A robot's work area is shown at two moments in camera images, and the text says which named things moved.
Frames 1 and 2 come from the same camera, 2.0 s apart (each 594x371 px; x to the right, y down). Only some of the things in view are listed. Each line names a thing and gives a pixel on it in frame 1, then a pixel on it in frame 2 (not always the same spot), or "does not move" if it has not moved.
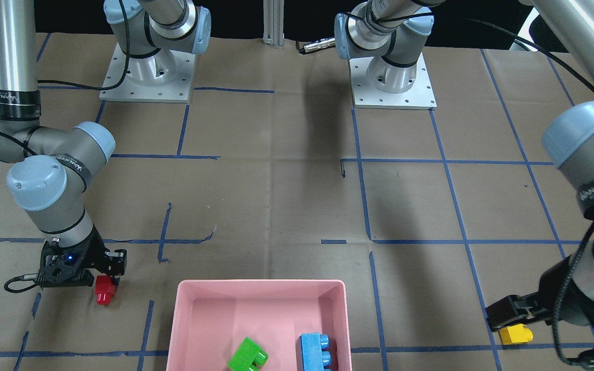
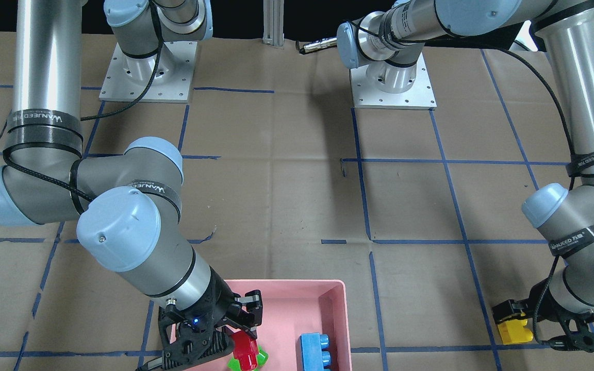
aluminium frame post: [273, 32] does not move
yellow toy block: [516, 334] does not move
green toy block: [249, 356] does not move
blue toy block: [313, 358] does not move
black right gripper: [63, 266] -> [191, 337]
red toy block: [105, 288] -> [245, 350]
